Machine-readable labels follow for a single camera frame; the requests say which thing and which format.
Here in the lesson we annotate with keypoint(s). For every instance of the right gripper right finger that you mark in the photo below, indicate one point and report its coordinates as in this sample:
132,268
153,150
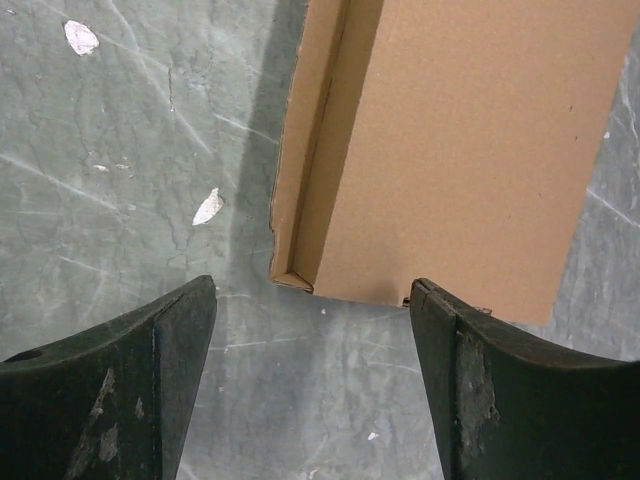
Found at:
506,404

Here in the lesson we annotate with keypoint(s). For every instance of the brown cardboard box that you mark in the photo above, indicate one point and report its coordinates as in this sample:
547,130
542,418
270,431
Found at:
447,140

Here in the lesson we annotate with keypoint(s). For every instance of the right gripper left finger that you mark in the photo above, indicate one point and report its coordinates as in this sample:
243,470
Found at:
111,402

